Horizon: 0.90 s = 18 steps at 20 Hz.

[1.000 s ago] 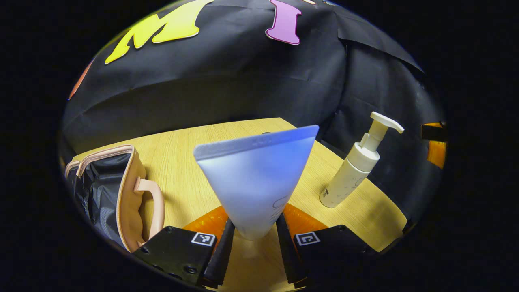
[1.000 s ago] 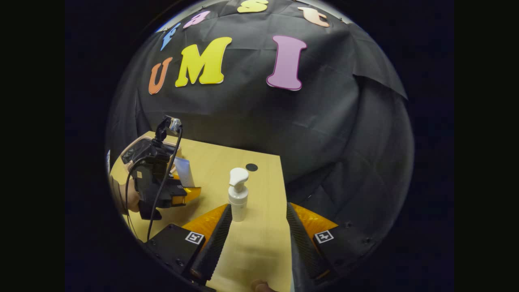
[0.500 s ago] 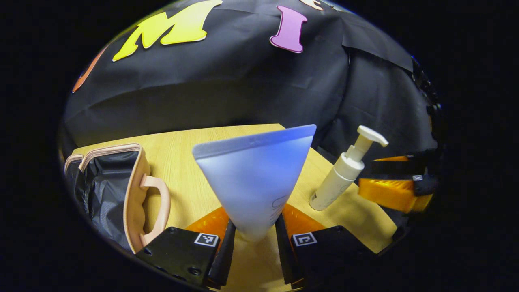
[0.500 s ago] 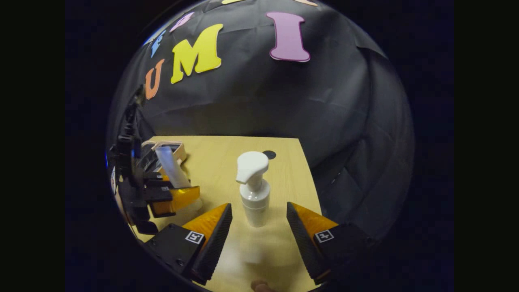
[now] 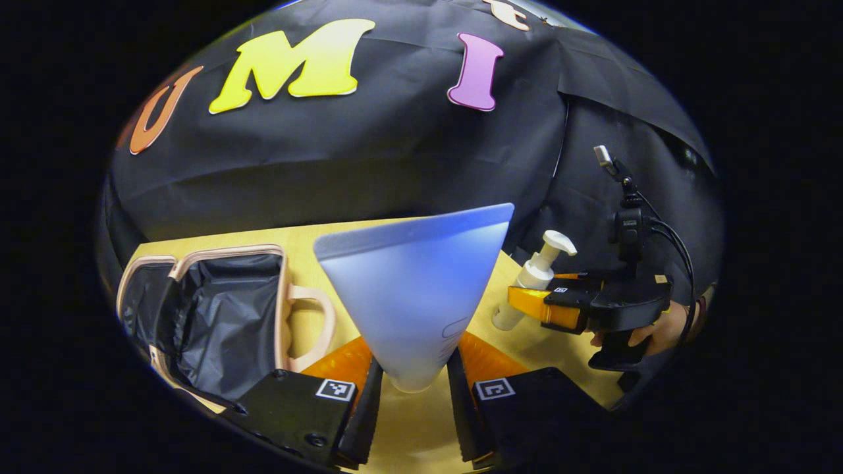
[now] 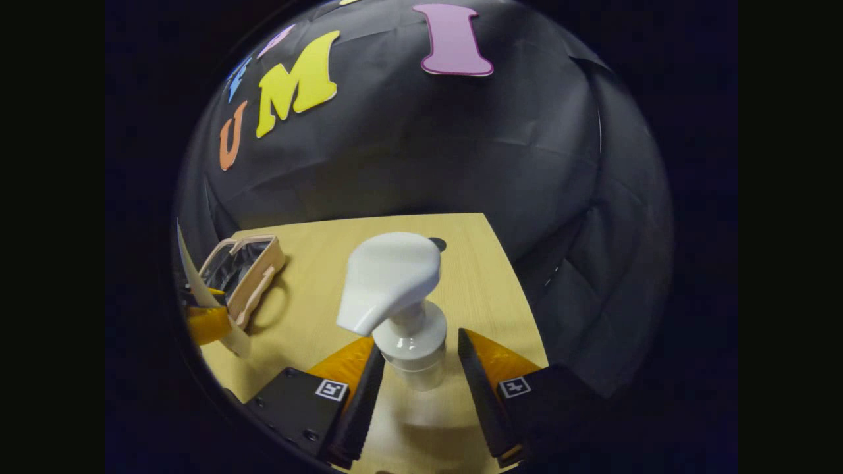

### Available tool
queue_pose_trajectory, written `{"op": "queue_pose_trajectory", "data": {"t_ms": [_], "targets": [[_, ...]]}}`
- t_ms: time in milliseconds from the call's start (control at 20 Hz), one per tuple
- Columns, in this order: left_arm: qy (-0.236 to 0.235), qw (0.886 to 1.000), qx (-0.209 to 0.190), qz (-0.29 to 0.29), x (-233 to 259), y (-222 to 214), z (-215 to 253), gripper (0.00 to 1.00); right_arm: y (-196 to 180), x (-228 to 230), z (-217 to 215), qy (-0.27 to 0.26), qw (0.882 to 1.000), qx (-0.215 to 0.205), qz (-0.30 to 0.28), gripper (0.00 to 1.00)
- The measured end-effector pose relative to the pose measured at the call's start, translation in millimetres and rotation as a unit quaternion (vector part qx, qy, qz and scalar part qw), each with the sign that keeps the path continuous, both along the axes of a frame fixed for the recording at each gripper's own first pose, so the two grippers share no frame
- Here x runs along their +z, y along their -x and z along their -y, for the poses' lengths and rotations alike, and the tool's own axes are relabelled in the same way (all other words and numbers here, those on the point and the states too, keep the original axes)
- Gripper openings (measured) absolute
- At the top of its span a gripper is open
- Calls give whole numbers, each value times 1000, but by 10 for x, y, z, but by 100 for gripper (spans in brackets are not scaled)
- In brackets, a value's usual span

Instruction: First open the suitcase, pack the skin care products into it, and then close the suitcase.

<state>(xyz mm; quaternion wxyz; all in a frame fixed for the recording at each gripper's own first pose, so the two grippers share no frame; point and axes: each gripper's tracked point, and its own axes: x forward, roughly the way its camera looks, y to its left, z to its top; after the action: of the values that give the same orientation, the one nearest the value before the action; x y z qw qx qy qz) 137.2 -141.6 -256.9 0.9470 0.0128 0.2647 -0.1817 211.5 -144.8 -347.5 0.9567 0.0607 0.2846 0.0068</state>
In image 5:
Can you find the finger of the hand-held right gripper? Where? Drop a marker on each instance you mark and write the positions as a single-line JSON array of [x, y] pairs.
[[589, 282], [527, 301]]

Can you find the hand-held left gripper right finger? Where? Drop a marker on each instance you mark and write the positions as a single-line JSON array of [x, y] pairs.
[[464, 421]]

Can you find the beige pink suitcase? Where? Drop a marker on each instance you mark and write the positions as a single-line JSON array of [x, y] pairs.
[[224, 316]]

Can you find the white pump bottle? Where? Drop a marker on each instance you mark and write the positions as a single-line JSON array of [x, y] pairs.
[[533, 276]]

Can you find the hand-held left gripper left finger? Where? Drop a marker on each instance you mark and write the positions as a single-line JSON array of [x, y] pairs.
[[365, 421]]

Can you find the black backdrop cloth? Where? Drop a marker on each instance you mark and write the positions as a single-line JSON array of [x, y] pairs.
[[395, 151]]

